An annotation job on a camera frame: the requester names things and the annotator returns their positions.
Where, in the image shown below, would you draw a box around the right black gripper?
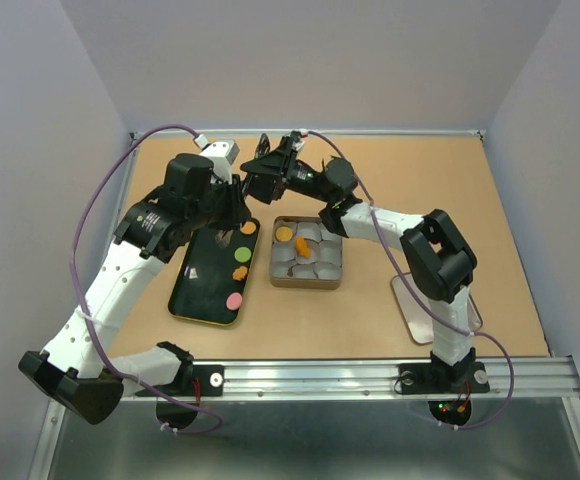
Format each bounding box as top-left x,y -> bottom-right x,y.
240,136 -> 333,205

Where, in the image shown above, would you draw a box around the metal serving tongs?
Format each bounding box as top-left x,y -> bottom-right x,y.
214,132 -> 274,246

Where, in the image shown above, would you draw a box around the orange round sandwich cookie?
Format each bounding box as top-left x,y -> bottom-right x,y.
275,226 -> 294,242

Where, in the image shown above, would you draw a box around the orange fish cookie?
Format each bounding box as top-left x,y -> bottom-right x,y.
295,237 -> 313,260

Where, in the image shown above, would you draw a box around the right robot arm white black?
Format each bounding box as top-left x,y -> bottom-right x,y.
240,131 -> 477,390

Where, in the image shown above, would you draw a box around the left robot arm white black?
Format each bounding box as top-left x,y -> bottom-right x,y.
18,141 -> 250,425

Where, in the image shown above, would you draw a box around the orange round cookie at back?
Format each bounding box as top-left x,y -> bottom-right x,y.
240,221 -> 257,236

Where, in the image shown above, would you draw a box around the green round cookie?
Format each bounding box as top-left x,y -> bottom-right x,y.
234,246 -> 252,263

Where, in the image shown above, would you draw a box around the dark green metal tray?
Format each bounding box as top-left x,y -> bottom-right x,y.
168,219 -> 260,326

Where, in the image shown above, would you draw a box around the white paper cookie cups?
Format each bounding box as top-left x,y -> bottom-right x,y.
271,219 -> 342,280

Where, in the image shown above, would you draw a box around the small orange shaped cookie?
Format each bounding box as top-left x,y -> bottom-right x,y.
232,266 -> 249,282

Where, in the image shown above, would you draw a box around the pink round cookie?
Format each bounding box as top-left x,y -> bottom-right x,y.
226,292 -> 243,311

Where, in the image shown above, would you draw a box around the gold tin lid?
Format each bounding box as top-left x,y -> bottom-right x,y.
391,275 -> 483,345

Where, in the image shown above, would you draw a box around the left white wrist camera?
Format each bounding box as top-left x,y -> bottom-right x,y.
194,134 -> 240,167

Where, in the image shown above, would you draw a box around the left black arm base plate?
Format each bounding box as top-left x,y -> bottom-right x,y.
157,363 -> 225,398

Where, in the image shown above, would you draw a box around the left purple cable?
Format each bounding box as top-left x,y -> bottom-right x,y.
69,123 -> 224,436

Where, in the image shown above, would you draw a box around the purple cable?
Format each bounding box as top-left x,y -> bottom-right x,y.
69,123 -> 224,436
302,130 -> 516,432

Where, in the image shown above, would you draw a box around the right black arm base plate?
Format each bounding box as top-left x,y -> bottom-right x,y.
398,362 -> 490,395

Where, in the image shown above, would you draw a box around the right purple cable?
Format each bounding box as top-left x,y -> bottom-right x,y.
302,130 -> 516,432

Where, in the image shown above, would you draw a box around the aluminium frame rail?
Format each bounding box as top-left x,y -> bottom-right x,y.
49,355 -> 580,402

